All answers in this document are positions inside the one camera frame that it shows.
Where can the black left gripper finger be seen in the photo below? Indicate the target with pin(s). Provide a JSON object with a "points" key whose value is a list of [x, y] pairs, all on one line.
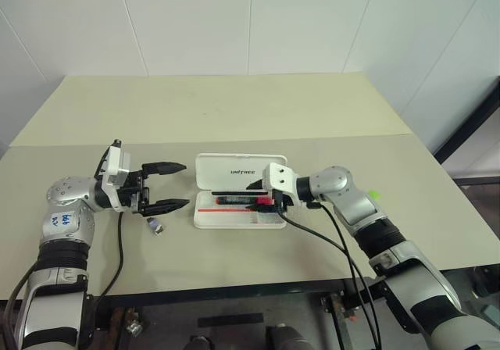
{"points": [[166, 205], [164, 168]]}

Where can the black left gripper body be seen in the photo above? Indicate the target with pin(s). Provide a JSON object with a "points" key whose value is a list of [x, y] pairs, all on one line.
{"points": [[134, 193]]}

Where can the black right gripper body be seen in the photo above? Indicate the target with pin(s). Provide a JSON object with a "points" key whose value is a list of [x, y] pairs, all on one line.
{"points": [[282, 201]]}

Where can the black marker with red cap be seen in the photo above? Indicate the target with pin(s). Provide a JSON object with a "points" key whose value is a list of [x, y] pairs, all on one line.
{"points": [[234, 200]]}

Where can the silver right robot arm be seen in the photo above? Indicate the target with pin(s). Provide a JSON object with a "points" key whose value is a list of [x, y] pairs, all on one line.
{"points": [[340, 182]]}

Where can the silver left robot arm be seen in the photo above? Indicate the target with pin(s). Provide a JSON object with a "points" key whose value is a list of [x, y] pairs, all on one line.
{"points": [[66, 194]]}

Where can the white plastic pencil case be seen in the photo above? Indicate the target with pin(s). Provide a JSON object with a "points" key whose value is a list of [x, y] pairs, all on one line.
{"points": [[234, 170]]}

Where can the small dark silver clip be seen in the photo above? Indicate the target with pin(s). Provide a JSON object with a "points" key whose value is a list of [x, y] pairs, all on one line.
{"points": [[156, 227]]}

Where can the green sticker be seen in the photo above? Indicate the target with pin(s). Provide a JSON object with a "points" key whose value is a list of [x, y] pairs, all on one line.
{"points": [[375, 193]]}

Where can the metal table clamp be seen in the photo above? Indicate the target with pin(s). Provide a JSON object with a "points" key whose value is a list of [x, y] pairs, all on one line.
{"points": [[340, 307], [133, 320]]}

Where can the dark rounded shape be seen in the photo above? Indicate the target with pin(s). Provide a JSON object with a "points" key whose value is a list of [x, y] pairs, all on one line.
{"points": [[200, 343], [287, 338]]}

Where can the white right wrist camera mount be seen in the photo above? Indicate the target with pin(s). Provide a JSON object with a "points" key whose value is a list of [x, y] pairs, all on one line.
{"points": [[279, 176]]}

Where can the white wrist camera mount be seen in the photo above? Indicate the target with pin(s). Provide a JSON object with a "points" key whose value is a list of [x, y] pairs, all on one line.
{"points": [[112, 170], [279, 176]]}

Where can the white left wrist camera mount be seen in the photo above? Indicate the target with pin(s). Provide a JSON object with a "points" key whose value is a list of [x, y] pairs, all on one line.
{"points": [[112, 170]]}

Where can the black table frame beam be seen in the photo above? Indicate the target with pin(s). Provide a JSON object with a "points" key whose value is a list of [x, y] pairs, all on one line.
{"points": [[234, 287]]}

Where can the black metal frame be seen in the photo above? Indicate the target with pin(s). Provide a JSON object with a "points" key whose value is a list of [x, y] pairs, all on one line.
{"points": [[474, 131]]}

